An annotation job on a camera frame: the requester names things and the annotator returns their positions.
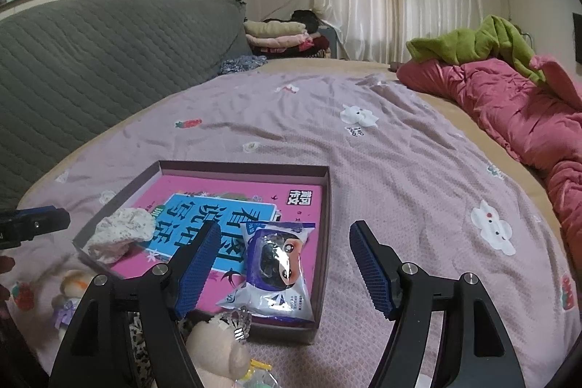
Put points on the pink shallow box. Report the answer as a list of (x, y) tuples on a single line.
[(204, 168)]

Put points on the small dark object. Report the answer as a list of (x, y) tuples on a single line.
[(394, 65)]

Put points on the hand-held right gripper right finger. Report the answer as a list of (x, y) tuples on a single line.
[(370, 274)]

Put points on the white floral scrunchie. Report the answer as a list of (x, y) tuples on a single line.
[(122, 229)]

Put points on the leopard print scrunchie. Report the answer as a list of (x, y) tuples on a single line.
[(138, 349)]

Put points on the pink quilt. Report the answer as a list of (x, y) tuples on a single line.
[(500, 97)]

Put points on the beige teddy bear purple dress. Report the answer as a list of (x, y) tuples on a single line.
[(72, 283)]

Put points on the beige teddy bear pink dress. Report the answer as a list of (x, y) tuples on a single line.
[(209, 347)]

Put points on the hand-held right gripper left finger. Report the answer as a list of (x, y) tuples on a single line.
[(195, 270)]

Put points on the clear bag yellow strip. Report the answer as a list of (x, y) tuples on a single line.
[(259, 372)]

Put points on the black bag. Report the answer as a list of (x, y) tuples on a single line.
[(304, 19)]

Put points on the green blanket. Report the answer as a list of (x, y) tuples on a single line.
[(454, 45)]

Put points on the dark floral cloth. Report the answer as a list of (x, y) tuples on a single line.
[(241, 64)]

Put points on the person's left hand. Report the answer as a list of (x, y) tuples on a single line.
[(5, 265)]

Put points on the black television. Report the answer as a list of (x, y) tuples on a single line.
[(578, 38)]

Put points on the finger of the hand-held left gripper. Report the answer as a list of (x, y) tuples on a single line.
[(41, 222)]

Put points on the white purple snack packet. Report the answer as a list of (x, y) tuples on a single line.
[(273, 301)]

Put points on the grey quilted headboard cover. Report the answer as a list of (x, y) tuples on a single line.
[(91, 74)]

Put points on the stack of folded clothes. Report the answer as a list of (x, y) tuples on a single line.
[(277, 38)]

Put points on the pink picture book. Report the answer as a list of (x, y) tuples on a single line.
[(227, 188)]

